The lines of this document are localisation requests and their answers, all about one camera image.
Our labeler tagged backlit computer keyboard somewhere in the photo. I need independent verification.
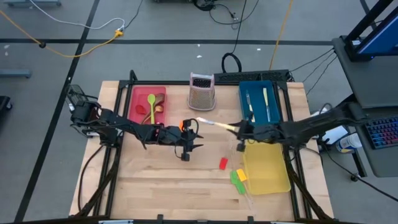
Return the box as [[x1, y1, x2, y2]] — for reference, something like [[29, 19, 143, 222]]
[[363, 115, 398, 150]]

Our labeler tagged yellow hanging cable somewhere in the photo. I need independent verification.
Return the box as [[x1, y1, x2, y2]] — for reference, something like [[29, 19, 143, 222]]
[[269, 0, 295, 71]]

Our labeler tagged black floor cable tangle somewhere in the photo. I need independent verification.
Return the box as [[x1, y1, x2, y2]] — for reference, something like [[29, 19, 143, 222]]
[[192, 0, 261, 30]]

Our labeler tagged grey metal floor bar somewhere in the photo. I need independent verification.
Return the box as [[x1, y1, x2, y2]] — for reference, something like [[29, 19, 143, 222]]
[[0, 69, 32, 79]]

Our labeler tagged black hanging cable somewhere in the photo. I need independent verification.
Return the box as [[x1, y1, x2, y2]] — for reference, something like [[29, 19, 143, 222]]
[[221, 0, 248, 74]]

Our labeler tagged white floor cable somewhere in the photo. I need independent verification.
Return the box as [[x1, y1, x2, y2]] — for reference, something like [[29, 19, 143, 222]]
[[29, 0, 126, 31]]

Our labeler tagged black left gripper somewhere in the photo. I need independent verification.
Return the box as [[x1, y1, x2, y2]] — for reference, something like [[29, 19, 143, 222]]
[[169, 119, 205, 153]]

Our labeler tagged yellow plastic bin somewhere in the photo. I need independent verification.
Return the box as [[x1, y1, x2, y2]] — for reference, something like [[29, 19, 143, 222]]
[[242, 141, 292, 196]]

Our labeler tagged red plastic bin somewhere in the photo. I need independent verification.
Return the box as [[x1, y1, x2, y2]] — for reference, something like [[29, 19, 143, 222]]
[[128, 86, 167, 125]]

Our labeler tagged pink metal box grater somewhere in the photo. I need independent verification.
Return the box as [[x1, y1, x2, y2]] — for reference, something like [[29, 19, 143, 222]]
[[187, 72, 216, 112]]

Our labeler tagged black monitor stand post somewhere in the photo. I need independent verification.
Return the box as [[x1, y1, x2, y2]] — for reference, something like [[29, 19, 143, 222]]
[[343, 0, 395, 62]]

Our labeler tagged grey computer desk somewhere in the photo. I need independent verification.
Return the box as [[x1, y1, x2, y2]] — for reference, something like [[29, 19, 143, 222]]
[[331, 35, 398, 178]]

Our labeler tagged black floor object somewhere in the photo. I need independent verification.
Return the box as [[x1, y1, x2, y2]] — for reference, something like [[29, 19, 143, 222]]
[[0, 95, 13, 112]]

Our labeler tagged green silicone spoon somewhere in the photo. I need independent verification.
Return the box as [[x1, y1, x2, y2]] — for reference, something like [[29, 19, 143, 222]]
[[147, 93, 157, 125]]

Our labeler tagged white plastic bottle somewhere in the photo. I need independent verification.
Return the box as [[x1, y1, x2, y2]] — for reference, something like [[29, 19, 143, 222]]
[[335, 132, 363, 154]]

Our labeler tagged small light wooden spoon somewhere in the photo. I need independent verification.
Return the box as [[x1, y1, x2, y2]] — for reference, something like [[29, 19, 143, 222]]
[[141, 105, 165, 124]]

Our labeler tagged black aluminium table frame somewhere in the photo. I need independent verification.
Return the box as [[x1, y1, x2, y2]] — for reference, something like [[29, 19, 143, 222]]
[[74, 70, 333, 224]]

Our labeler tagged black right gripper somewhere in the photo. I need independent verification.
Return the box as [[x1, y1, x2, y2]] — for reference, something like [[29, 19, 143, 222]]
[[228, 120, 282, 144]]

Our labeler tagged yellow floor extension cable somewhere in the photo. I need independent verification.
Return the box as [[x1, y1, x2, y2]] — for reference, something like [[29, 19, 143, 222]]
[[0, 9, 124, 59]]

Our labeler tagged white paper sheet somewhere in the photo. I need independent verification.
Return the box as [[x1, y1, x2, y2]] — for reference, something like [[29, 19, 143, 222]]
[[310, 107, 349, 146]]

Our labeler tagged black cable under table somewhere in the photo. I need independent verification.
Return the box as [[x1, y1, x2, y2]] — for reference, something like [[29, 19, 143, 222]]
[[77, 144, 105, 214]]

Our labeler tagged blue plastic bin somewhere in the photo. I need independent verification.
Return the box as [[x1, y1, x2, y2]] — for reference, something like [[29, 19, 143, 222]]
[[238, 80, 282, 127]]

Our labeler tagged thin black desk cable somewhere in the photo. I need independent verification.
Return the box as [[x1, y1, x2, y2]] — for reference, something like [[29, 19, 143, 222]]
[[289, 48, 336, 74]]

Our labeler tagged black computer monitor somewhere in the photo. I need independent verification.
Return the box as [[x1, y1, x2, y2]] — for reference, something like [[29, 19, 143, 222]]
[[356, 7, 398, 58]]

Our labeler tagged black wire mesh basket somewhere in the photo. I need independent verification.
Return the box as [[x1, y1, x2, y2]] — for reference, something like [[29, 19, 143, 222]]
[[65, 84, 88, 108]]

